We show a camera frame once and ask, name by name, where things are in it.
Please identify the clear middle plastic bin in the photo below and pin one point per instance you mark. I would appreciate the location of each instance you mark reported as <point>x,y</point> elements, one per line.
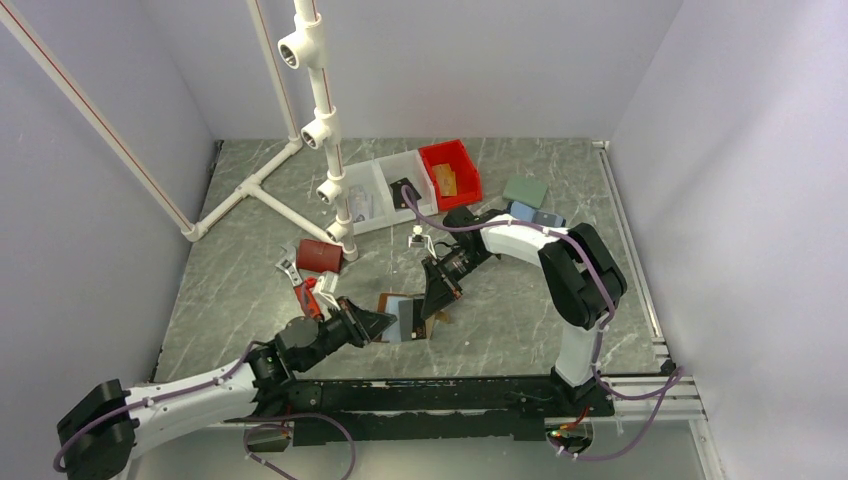
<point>409,164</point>

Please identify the orange card in bin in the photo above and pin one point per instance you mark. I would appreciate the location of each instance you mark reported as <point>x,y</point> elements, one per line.
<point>445,179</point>

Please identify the red plastic bin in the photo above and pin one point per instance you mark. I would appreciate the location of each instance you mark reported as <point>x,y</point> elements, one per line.
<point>456,180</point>

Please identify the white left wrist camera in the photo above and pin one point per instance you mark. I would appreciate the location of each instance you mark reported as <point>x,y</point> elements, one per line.
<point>324,290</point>

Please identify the green card holder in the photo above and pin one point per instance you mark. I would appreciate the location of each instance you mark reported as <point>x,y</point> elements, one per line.
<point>526,190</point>

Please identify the clear left plastic bin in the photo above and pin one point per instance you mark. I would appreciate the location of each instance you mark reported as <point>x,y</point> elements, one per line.
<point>370,175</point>

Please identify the black card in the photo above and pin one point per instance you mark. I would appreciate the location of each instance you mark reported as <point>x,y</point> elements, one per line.
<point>397,189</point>
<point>419,323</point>

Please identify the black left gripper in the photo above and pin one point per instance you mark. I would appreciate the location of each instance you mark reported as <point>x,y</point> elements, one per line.
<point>362,325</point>

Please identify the adjustable wrench red handle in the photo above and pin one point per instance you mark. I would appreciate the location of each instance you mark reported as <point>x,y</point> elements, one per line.
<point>301,288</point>

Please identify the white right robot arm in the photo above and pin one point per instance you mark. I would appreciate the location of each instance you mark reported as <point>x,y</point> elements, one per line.
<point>584,281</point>

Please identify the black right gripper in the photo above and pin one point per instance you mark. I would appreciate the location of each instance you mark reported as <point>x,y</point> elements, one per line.
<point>439,291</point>

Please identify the dark red card holder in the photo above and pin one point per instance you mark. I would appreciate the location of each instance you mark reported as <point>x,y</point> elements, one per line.
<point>319,257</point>

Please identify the brown leather card holder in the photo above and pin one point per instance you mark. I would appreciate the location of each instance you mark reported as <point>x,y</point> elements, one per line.
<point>401,306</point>

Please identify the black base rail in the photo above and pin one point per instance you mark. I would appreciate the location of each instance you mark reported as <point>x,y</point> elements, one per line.
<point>521,407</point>

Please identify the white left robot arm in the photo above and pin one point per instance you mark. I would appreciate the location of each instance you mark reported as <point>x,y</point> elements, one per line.
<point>111,425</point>

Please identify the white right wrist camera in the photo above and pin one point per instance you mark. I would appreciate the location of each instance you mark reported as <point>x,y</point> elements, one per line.
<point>418,239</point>

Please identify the black card in bin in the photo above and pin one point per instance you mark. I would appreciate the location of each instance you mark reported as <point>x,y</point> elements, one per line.
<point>397,189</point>

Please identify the blue card holder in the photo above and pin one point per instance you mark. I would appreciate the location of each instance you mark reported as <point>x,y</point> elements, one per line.
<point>527,213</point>

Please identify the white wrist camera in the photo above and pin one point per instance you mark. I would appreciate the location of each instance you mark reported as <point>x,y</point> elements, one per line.
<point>324,290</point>
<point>418,239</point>

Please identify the clear plastic bin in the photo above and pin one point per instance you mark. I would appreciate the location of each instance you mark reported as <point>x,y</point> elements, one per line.
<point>409,164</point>
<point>370,175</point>

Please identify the white pvc pipe frame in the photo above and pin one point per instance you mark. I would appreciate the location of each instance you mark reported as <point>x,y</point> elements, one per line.
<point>27,37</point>

